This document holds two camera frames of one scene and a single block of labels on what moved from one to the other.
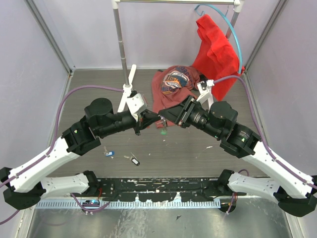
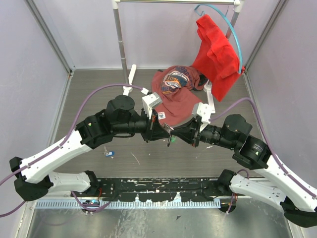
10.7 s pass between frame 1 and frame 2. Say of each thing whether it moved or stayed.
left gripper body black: moved
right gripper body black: moved
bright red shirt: stayed
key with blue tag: stayed
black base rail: stayed
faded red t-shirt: stayed
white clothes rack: stayed
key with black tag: moved
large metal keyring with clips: moved
